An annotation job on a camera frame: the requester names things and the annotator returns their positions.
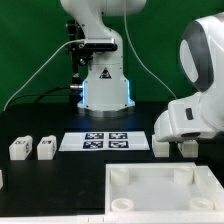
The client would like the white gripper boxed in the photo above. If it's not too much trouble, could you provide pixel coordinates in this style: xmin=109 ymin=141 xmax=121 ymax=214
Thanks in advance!
xmin=154 ymin=93 xmax=224 ymax=142

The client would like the white cable left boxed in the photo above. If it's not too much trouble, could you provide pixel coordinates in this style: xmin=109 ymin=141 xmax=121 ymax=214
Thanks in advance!
xmin=2 ymin=39 xmax=86 ymax=113

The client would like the white block left edge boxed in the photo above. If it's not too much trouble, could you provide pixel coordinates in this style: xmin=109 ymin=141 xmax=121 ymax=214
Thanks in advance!
xmin=0 ymin=170 xmax=4 ymax=190

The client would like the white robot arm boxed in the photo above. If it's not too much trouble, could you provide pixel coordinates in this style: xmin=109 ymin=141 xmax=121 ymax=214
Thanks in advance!
xmin=60 ymin=0 xmax=224 ymax=142

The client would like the white obstacle bar right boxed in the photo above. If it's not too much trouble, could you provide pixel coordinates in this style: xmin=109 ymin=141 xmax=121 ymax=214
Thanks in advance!
xmin=194 ymin=166 xmax=224 ymax=212

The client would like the white cable right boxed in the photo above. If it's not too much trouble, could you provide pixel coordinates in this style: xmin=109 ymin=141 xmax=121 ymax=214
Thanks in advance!
xmin=123 ymin=0 xmax=178 ymax=100

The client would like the white square tabletop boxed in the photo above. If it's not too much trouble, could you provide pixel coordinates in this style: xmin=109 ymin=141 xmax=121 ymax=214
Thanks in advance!
xmin=105 ymin=163 xmax=222 ymax=214

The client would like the white fiducial marker sheet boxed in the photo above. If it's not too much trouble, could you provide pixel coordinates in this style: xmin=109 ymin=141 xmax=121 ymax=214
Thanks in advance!
xmin=59 ymin=131 xmax=150 ymax=152

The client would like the black cable left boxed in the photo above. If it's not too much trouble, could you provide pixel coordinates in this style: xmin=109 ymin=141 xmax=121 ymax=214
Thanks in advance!
xmin=6 ymin=86 xmax=83 ymax=109

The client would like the white cable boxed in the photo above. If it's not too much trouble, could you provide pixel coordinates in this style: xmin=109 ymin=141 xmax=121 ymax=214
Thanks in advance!
xmin=123 ymin=0 xmax=178 ymax=100
xmin=2 ymin=39 xmax=86 ymax=113

